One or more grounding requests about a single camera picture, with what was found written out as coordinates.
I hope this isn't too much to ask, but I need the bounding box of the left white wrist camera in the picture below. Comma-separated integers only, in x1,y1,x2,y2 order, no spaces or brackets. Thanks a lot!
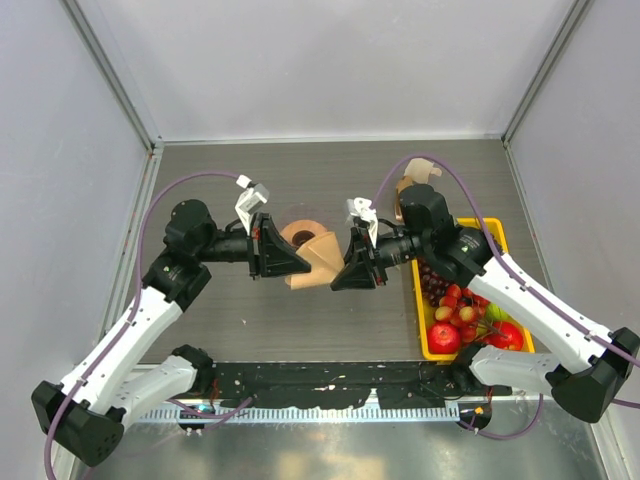
234,175,270,233

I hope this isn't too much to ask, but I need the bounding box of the red grape bunch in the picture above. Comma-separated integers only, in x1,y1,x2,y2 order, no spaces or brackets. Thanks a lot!
418,262,450,307

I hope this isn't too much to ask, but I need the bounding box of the yellow plastic fruit tray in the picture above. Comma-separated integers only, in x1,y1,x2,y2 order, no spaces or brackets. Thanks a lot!
410,217,535,365

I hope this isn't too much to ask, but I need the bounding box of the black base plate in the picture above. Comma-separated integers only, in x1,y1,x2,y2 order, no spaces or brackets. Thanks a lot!
192,361,512,410

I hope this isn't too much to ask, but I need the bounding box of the round wooden dripper stand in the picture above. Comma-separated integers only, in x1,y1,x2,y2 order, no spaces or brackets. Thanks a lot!
280,219,328,248

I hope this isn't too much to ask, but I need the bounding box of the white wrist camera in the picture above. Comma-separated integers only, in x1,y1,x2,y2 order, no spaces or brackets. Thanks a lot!
234,175,270,233
345,197,379,247

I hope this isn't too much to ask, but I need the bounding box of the white slotted cable duct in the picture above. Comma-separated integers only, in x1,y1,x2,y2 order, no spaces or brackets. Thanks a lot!
137,401,460,425

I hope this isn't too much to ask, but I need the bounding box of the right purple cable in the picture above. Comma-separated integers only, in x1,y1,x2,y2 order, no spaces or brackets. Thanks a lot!
373,153,640,440

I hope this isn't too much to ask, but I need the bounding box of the red apple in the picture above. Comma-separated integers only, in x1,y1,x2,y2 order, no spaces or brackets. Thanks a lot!
427,323,461,355
484,321,524,351

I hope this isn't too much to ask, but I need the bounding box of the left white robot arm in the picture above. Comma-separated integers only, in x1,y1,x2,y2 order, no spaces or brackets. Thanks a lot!
31,199,311,467

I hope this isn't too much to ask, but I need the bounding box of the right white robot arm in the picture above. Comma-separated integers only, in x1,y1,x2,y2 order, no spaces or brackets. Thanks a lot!
330,184,639,423

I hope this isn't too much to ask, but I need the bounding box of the brown paper coffee filter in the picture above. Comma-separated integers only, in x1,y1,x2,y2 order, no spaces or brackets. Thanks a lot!
285,232,345,290

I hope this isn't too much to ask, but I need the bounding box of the coffee filter paper pack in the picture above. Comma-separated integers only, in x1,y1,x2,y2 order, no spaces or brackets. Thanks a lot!
394,157,442,222

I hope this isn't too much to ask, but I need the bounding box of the light green apple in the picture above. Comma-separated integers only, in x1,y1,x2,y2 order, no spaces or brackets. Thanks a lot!
485,303,510,322

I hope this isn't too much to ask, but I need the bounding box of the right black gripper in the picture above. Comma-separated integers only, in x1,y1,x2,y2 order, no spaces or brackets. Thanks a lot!
331,225,431,291

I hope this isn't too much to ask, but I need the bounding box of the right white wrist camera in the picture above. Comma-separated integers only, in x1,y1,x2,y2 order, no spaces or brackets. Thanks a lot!
345,197,379,247

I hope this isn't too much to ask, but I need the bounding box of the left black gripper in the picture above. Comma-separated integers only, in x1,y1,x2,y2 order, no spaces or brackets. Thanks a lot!
196,211,311,280

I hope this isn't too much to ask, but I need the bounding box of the dark purple grape bunch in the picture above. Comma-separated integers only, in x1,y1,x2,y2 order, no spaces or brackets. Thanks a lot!
489,234,501,249

